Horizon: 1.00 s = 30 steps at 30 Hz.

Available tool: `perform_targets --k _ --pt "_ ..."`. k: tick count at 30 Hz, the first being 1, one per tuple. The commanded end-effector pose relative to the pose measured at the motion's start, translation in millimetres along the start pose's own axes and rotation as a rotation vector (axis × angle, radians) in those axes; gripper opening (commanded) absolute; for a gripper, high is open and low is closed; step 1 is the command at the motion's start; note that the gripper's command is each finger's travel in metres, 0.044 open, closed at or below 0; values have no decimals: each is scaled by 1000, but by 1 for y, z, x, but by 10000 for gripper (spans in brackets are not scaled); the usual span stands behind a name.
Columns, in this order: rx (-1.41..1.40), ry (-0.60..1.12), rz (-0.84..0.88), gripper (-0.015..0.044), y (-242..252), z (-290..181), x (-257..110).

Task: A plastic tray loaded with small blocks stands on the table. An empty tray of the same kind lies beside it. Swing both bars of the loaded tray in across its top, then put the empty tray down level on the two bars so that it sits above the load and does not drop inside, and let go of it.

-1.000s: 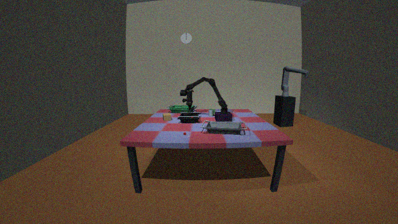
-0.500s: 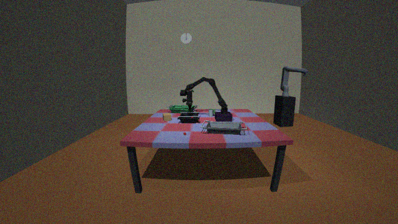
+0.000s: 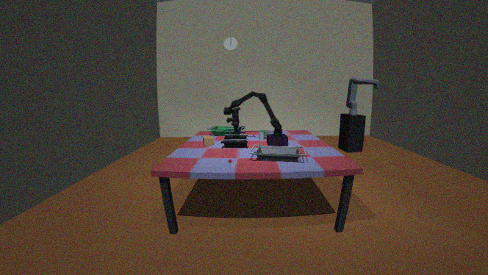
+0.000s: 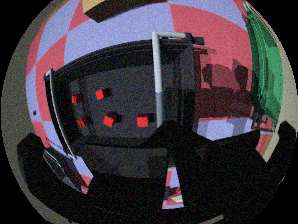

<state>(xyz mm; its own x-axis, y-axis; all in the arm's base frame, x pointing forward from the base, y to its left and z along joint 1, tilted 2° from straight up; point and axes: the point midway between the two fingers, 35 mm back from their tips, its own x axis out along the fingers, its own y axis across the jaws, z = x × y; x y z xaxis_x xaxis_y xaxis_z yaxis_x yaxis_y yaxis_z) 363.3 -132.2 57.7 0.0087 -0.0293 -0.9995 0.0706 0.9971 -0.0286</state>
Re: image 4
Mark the small red block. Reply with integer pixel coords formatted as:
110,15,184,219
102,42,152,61
137,113,148,127
104,112,117,127
72,93,81,104

